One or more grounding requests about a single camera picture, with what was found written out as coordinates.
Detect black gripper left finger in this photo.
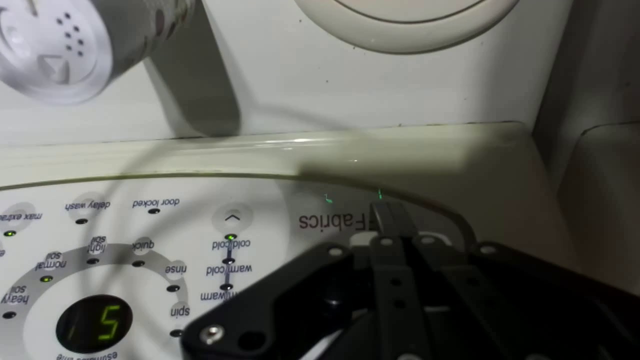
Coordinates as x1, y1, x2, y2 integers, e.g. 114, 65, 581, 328
178, 200, 427, 360

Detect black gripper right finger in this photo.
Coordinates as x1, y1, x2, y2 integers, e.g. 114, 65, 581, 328
392, 200, 640, 360

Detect washing machine control panel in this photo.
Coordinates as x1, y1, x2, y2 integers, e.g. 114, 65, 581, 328
0, 174, 481, 360

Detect round green digit display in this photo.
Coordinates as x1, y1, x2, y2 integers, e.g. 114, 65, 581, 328
56, 294, 133, 354

